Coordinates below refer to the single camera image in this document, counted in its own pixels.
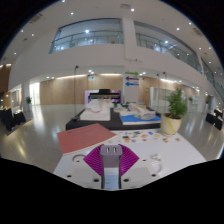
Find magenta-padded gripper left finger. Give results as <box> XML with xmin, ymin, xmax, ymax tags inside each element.
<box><xmin>64</xmin><ymin>145</ymin><xmax>104</xmax><ymax>189</ymax></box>

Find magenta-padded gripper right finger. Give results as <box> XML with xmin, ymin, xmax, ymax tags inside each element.
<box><xmin>119</xmin><ymin>145</ymin><xmax>159</xmax><ymax>190</ymax></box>

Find small grey charger block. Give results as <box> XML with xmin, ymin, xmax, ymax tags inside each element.
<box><xmin>99</xmin><ymin>144</ymin><xmax>123</xmax><ymax>191</ymax></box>

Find pink flat board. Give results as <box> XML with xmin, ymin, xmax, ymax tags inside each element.
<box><xmin>56</xmin><ymin>122</ymin><xmax>118</xmax><ymax>156</ymax></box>

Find colourful small cards cluster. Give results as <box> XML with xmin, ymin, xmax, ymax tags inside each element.
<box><xmin>119</xmin><ymin>130</ymin><xmax>183</xmax><ymax>144</ymax></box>

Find black display platform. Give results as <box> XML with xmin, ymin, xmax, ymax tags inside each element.
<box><xmin>65</xmin><ymin>106</ymin><xmax>163</xmax><ymax>132</ymax></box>

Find blue mat on platform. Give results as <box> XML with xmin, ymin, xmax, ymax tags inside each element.
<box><xmin>119</xmin><ymin>114</ymin><xmax>162</xmax><ymax>126</ymax></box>

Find white architectural model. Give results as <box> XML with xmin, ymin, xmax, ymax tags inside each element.
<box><xmin>79</xmin><ymin>99</ymin><xmax>113</xmax><ymax>122</ymax></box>

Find potted plant in striped pot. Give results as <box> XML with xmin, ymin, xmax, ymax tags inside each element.
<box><xmin>160</xmin><ymin>88</ymin><xmax>188</xmax><ymax>137</ymax></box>

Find black digital piano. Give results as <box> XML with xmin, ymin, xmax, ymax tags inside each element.
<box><xmin>88</xmin><ymin>88</ymin><xmax>121</xmax><ymax>104</ymax></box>

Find white sign with arrows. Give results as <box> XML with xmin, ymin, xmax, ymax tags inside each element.
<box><xmin>124</xmin><ymin>70</ymin><xmax>140</xmax><ymax>103</ymax></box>

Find small distant potted plant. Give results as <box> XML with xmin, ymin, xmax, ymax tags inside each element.
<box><xmin>25</xmin><ymin>96</ymin><xmax>33</xmax><ymax>113</ymax></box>

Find black draped tables group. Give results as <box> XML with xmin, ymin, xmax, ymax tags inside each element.
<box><xmin>0</xmin><ymin>107</ymin><xmax>27</xmax><ymax>132</ymax></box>

